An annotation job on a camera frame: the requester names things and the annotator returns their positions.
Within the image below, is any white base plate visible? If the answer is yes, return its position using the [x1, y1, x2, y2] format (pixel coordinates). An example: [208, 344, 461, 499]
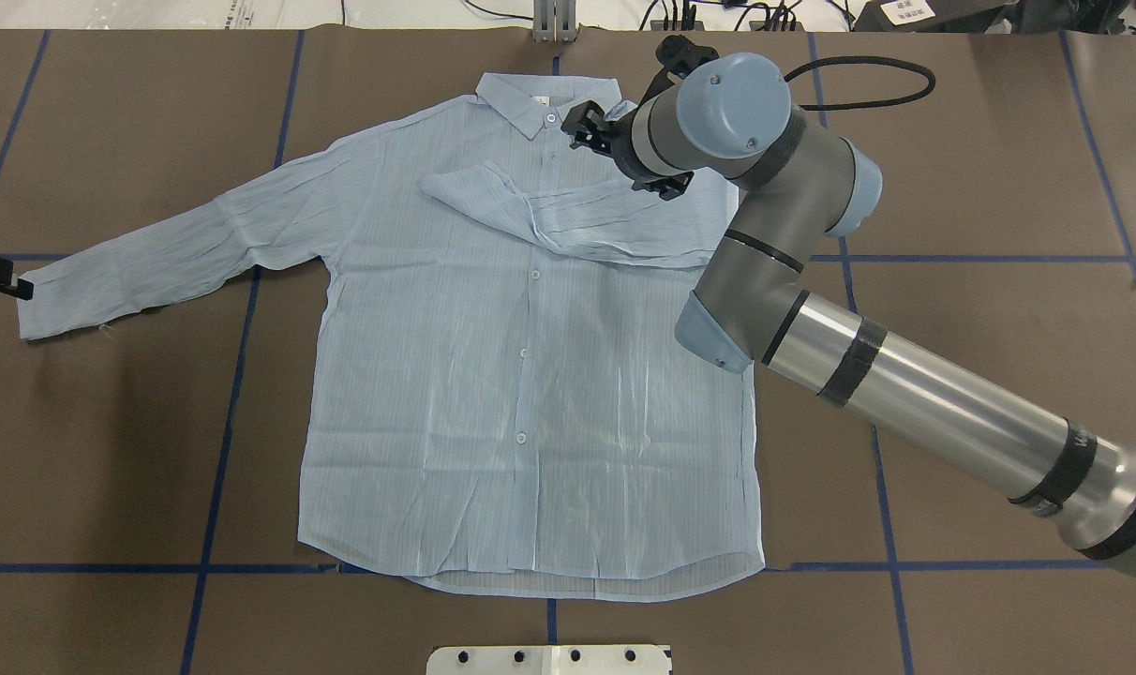
[426, 644, 674, 674]

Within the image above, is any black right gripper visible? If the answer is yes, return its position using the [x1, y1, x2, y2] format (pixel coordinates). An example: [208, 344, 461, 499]
[561, 101, 636, 157]

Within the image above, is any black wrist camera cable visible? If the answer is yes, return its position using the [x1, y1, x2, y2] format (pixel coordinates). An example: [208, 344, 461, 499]
[784, 56, 936, 113]

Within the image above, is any light blue button-up shirt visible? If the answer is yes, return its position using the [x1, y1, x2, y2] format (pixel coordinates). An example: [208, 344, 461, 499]
[17, 73, 766, 602]

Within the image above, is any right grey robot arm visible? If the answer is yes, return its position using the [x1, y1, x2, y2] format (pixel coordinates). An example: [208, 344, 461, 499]
[562, 36, 1136, 580]

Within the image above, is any aluminium frame post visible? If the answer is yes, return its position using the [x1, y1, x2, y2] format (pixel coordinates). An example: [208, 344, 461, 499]
[532, 0, 579, 43]

